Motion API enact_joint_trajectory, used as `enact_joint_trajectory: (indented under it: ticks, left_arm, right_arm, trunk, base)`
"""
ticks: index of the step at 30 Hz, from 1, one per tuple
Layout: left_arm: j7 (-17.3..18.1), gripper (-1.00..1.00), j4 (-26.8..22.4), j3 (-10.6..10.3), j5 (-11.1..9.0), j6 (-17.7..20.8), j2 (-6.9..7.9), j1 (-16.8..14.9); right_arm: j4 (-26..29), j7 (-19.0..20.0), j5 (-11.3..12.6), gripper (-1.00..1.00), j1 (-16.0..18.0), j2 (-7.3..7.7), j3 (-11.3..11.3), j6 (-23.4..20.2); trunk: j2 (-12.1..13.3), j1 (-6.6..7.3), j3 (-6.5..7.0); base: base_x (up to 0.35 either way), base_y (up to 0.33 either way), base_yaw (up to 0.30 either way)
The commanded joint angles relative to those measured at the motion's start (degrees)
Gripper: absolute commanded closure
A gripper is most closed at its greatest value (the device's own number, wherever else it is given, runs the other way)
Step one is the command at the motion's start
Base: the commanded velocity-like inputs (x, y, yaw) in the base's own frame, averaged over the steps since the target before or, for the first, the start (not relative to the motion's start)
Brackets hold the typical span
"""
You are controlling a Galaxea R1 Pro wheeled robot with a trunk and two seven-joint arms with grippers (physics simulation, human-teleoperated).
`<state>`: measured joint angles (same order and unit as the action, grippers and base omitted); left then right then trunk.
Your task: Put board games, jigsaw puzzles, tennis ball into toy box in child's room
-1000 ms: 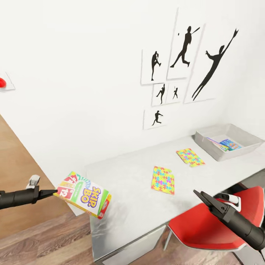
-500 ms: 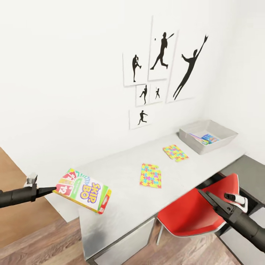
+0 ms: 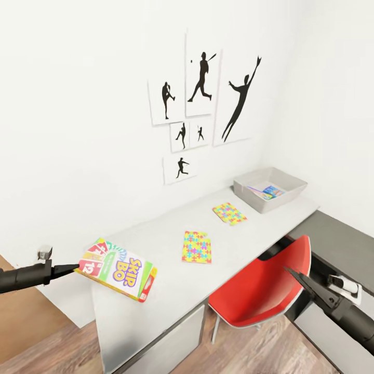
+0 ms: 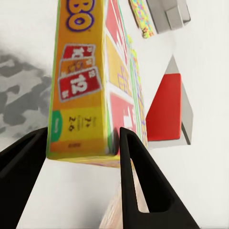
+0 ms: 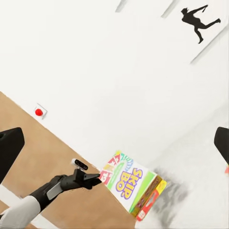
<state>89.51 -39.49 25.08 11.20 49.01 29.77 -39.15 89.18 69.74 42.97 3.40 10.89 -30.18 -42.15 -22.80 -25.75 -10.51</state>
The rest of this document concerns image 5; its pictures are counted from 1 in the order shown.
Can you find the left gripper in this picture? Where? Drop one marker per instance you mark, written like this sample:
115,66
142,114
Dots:
81,179

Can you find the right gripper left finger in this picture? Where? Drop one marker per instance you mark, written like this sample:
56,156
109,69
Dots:
11,143

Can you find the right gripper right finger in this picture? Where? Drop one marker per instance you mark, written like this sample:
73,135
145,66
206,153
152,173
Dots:
221,141

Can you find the electric switch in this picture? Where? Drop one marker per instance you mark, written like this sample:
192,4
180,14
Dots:
38,110

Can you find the board game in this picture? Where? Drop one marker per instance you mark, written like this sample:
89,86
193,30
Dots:
132,183

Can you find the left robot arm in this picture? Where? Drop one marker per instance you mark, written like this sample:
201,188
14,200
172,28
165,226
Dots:
23,212

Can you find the sliding door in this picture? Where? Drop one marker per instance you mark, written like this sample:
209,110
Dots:
4,207
44,156

